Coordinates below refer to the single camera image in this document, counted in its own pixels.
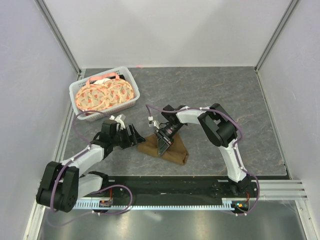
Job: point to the left aluminium frame post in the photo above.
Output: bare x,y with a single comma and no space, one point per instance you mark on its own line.
58,34

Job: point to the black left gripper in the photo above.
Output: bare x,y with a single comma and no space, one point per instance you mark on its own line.
133,139

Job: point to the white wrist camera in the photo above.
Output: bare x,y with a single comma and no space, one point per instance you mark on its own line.
153,123
119,119

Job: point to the brown cloth napkin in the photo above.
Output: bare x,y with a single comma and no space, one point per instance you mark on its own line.
176,153

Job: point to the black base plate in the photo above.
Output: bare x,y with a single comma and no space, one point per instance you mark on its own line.
161,189

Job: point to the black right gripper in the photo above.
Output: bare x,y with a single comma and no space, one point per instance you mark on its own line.
163,145

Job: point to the right aluminium frame post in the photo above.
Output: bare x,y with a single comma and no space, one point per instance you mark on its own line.
276,33

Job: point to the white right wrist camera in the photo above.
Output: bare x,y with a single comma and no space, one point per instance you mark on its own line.
153,123

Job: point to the white cloth in basket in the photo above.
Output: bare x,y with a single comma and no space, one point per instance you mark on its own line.
102,81

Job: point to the white plastic basket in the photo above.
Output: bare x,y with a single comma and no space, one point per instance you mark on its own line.
90,116

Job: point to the orange floral mesh bag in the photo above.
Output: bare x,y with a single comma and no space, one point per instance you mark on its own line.
99,97

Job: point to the slotted cable duct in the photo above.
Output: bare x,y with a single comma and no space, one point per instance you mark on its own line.
103,204

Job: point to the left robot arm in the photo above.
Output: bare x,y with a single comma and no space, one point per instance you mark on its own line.
63,183

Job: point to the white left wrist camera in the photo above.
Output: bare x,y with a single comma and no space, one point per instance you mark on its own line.
119,119

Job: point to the aluminium frame post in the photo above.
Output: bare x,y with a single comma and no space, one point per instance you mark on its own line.
276,33
58,34

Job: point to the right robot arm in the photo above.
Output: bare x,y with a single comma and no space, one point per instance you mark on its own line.
220,129

